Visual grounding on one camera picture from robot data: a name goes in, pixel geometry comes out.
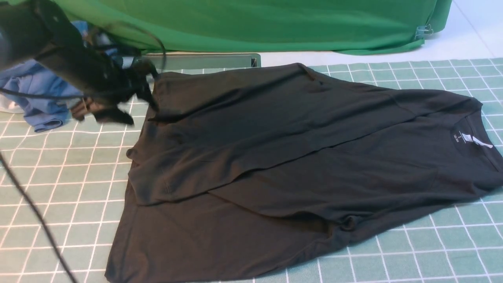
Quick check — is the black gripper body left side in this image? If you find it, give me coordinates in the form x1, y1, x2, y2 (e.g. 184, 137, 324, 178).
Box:
35, 43, 136, 105

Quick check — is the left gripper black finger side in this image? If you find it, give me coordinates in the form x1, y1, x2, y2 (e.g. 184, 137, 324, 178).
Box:
132, 59, 159, 112
93, 107, 134, 126

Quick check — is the dark gray long-sleeve top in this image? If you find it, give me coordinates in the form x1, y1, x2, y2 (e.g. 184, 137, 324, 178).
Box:
105, 63, 502, 283

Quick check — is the blue crumpled garment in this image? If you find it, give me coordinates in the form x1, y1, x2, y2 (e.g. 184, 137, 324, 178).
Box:
0, 20, 118, 133

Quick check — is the green checkered tablecloth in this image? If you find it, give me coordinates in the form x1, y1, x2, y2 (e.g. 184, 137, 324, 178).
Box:
0, 58, 503, 283

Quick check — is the green backdrop cloth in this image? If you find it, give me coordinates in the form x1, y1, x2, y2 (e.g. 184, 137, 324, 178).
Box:
56, 0, 452, 55

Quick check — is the silver binder clip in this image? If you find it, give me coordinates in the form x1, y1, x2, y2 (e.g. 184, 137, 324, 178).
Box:
414, 24, 434, 40

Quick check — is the black cable left side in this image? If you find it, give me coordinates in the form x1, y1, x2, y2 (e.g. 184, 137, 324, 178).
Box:
0, 20, 167, 283

